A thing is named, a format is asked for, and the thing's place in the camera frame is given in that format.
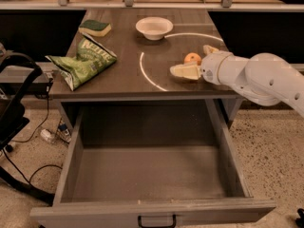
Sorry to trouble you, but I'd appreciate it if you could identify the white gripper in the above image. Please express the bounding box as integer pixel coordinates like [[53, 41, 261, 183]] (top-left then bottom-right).
[[170, 45, 232, 85]]

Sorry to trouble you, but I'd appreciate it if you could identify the orange fruit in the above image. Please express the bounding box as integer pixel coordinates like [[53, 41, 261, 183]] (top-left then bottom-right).
[[184, 52, 201, 66]]

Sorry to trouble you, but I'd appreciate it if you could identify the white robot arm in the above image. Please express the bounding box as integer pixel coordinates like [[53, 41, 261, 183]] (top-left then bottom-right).
[[170, 45, 304, 117]]

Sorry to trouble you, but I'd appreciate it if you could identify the grey open drawer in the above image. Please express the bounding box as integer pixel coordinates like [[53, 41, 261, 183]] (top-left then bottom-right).
[[30, 99, 276, 228]]

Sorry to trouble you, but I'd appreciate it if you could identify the white ceramic bowl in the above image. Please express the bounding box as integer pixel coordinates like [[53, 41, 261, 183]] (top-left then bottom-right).
[[136, 17, 173, 41]]

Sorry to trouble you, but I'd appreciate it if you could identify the grey wooden cabinet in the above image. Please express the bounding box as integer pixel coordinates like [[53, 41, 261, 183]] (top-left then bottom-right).
[[50, 8, 242, 127]]

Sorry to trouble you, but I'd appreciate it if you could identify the green chip bag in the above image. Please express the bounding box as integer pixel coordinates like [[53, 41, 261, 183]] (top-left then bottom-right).
[[47, 35, 117, 91]]

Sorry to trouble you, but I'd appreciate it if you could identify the green yellow sponge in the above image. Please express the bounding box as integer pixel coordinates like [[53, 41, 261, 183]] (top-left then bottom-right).
[[78, 20, 111, 37]]

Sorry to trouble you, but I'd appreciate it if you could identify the white power adapter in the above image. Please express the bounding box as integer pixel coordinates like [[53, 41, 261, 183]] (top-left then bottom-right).
[[40, 129, 55, 143]]

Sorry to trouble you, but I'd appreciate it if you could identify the black object floor corner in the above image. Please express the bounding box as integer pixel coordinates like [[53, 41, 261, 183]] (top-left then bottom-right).
[[295, 208, 304, 228]]

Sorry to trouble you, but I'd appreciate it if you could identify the black chair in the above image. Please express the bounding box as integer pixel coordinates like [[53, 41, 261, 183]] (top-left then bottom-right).
[[0, 50, 54, 205]]

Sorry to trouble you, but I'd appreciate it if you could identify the black floor cable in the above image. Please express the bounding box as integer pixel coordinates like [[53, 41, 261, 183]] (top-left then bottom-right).
[[2, 92, 64, 185]]

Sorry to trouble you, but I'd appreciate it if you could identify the black drawer handle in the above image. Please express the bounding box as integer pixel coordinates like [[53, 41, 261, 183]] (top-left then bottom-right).
[[138, 215, 177, 228]]

